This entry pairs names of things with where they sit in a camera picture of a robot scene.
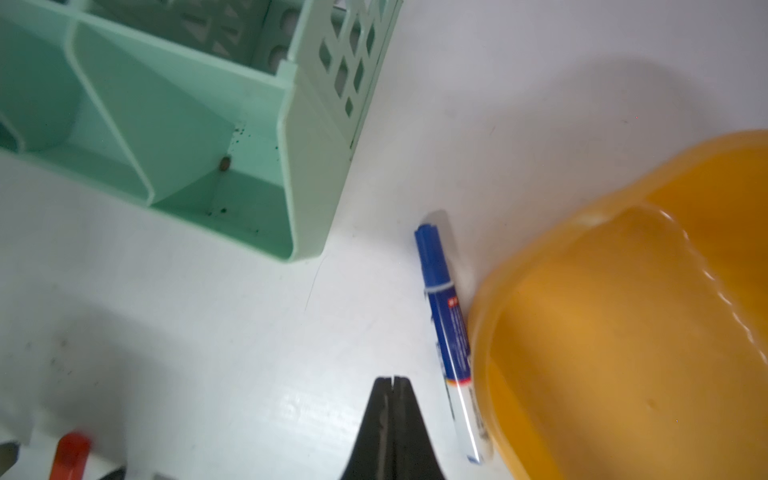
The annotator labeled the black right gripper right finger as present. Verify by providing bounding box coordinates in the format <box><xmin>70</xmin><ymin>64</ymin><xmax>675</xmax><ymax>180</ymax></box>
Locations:
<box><xmin>391</xmin><ymin>377</ymin><xmax>445</xmax><ymax>480</ymax></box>

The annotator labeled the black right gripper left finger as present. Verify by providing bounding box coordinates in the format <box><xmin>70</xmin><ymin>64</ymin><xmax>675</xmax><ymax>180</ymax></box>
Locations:
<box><xmin>341</xmin><ymin>377</ymin><xmax>393</xmax><ymax>480</ymax></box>

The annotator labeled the yellow plastic storage box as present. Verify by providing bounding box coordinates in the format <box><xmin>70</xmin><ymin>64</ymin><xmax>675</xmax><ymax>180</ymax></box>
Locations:
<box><xmin>469</xmin><ymin>130</ymin><xmax>767</xmax><ymax>479</ymax></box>

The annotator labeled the red rectangular usb drive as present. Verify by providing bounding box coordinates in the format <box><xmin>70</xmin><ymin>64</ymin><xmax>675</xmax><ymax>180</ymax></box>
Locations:
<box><xmin>49</xmin><ymin>431</ymin><xmax>92</xmax><ymax>480</ymax></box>

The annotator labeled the blue white marker pen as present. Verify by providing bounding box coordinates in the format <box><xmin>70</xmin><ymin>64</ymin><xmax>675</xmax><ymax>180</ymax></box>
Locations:
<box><xmin>414</xmin><ymin>223</ymin><xmax>493</xmax><ymax>465</ymax></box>

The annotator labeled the green desk file organizer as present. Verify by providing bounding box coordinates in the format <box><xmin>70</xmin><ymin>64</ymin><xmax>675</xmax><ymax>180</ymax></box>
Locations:
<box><xmin>1</xmin><ymin>0</ymin><xmax>401</xmax><ymax>262</ymax></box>

